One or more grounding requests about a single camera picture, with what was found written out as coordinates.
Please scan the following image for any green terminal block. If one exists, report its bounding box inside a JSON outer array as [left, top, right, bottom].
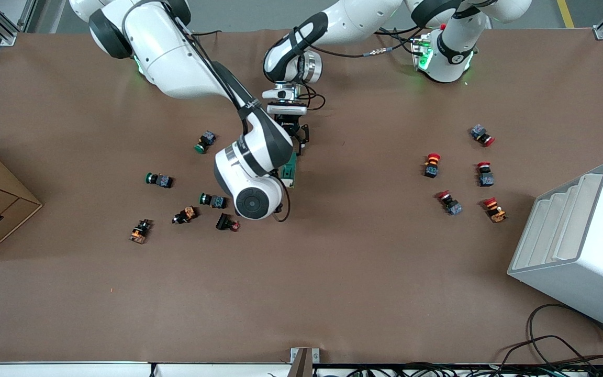
[[280, 152, 299, 190]]

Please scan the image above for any red emergency button orange block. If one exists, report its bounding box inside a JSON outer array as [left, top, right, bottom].
[[483, 197, 508, 224], [423, 153, 441, 179]]

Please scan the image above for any brown paper table cover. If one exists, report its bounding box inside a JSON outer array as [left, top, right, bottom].
[[0, 26, 603, 364]]

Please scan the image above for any white slotted rack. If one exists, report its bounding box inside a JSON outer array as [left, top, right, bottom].
[[507, 162, 603, 337]]

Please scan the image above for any white table edge strip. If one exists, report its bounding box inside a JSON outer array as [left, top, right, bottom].
[[0, 361, 292, 377]]

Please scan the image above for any black switch red lens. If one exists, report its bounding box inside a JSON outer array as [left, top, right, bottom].
[[216, 213, 241, 232]]

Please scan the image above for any black left arm base cable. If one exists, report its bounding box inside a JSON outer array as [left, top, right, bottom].
[[374, 27, 423, 46]]

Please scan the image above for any black switch orange block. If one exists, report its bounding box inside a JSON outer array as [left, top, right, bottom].
[[172, 206, 198, 225], [129, 219, 153, 245]]

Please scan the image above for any metal table edge bracket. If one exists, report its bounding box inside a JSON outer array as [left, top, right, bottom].
[[290, 347, 320, 377]]

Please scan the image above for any black cable bundle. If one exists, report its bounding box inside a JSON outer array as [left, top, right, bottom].
[[315, 360, 603, 377]]

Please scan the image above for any aluminium frame profile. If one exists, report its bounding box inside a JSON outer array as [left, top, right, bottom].
[[0, 0, 36, 47]]

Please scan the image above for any black looped floor cable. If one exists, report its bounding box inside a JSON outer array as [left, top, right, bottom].
[[528, 304, 603, 367]]

